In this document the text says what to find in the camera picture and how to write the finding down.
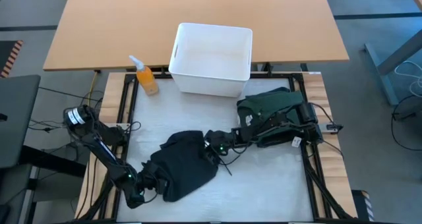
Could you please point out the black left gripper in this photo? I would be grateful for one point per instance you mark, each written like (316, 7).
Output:
(153, 181)

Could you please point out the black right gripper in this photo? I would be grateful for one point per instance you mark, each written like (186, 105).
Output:
(219, 141)

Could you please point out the dark navy sweater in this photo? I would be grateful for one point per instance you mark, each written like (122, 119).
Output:
(184, 164)

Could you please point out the dark green garment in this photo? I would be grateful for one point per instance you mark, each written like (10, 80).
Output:
(263, 105)

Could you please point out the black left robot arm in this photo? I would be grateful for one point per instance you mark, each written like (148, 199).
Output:
(99, 145)

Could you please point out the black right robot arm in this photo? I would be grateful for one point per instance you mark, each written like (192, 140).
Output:
(280, 128)

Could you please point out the white paper tag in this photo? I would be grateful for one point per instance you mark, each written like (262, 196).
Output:
(296, 141)

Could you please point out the white perforated plastic basket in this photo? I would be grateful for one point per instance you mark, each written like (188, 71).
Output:
(211, 52)

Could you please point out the orange spray bottle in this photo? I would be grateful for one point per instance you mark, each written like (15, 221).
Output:
(147, 80)

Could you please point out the dark grey flat panel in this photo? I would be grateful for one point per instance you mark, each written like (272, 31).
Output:
(18, 118)

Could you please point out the brown wooden desk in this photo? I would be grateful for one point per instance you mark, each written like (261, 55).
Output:
(115, 26)

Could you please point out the hazard striped block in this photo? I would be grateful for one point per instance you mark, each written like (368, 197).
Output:
(364, 204)

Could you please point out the hazard striped floor mat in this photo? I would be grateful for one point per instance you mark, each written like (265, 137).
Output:
(11, 57)

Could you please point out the grey desk leg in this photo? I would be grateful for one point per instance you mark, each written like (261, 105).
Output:
(395, 57)

